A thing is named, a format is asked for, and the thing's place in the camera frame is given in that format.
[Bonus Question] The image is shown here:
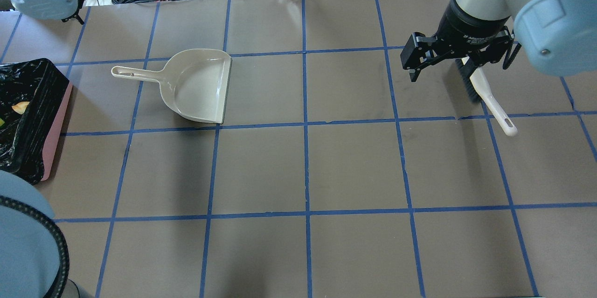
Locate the pink bin with black bag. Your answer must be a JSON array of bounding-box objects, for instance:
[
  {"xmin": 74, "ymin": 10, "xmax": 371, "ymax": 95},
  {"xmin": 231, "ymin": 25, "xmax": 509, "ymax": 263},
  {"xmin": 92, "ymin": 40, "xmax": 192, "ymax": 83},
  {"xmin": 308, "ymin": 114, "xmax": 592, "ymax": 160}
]
[{"xmin": 0, "ymin": 58, "xmax": 69, "ymax": 185}]

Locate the beige plastic dustpan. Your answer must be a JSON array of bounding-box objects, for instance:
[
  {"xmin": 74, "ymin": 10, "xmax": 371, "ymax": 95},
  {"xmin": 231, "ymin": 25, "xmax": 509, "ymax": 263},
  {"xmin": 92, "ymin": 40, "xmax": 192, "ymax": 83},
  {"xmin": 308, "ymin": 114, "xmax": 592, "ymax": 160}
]
[{"xmin": 111, "ymin": 48, "xmax": 232, "ymax": 124}]

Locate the beige hand brush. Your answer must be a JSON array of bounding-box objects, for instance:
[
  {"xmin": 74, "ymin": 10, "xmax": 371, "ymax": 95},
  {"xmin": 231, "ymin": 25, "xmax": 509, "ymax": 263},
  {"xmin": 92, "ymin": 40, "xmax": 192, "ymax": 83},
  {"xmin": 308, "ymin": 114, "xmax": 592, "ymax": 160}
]
[{"xmin": 455, "ymin": 57, "xmax": 518, "ymax": 137}]

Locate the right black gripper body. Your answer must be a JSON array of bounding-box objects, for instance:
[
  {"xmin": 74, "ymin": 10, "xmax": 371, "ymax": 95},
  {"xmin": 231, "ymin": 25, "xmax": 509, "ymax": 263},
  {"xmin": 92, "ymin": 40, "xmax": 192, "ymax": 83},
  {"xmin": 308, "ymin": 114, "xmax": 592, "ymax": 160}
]
[{"xmin": 400, "ymin": 2, "xmax": 514, "ymax": 72}]

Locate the curved pale melon slice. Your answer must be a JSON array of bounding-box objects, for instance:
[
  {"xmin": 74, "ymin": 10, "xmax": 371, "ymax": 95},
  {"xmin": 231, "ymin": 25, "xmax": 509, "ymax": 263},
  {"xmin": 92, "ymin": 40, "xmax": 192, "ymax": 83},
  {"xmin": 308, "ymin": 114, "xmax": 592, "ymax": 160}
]
[{"xmin": 12, "ymin": 102, "xmax": 30, "ymax": 115}]

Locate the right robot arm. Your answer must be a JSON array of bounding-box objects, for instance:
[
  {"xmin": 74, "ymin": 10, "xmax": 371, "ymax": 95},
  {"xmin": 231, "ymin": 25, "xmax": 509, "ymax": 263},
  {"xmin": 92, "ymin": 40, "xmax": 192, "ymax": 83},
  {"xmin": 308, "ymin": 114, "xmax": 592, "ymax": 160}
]
[{"xmin": 400, "ymin": 0, "xmax": 597, "ymax": 82}]

